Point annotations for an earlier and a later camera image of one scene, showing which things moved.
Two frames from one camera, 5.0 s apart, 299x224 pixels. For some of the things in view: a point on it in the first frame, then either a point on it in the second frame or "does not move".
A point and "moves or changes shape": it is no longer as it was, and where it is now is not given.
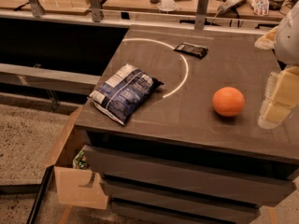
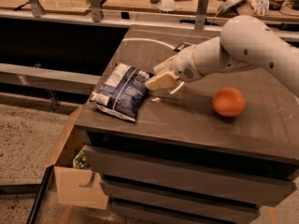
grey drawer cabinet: [195, 152] does not move
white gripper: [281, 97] to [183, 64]
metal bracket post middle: [94, 3] does not move
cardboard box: [76, 186] does not move
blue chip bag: [123, 91] moves or changes shape
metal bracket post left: [35, 3] does not move
